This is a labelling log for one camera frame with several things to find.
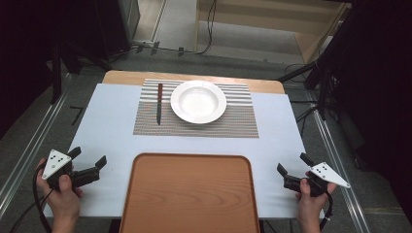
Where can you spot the striped woven placemat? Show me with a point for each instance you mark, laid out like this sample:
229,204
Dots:
233,123

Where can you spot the metal floor rail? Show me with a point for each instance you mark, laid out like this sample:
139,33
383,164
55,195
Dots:
336,155
22,161

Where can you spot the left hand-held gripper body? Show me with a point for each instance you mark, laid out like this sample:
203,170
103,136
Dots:
55,161

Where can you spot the white table cover sheet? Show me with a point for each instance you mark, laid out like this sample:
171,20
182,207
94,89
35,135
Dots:
107,129

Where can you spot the person's right hand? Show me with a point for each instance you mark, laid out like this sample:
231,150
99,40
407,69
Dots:
309,202

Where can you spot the black metal stand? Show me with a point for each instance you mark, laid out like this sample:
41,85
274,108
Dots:
56,74

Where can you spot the black tripod stand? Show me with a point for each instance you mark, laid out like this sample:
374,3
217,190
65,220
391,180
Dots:
324,74

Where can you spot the dark cabinet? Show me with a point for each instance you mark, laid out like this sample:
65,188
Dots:
113,29

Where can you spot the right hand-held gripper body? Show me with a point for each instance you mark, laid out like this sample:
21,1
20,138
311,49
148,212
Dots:
325,173

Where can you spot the brown wooden tray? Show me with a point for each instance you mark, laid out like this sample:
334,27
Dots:
189,194

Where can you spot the white deep plate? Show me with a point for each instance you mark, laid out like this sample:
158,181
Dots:
198,102

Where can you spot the light wooden table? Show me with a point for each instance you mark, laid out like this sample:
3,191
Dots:
126,77

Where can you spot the light wooden shelf unit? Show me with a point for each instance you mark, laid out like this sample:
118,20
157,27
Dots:
311,19

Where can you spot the person's left hand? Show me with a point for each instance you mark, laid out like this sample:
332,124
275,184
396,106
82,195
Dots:
63,197

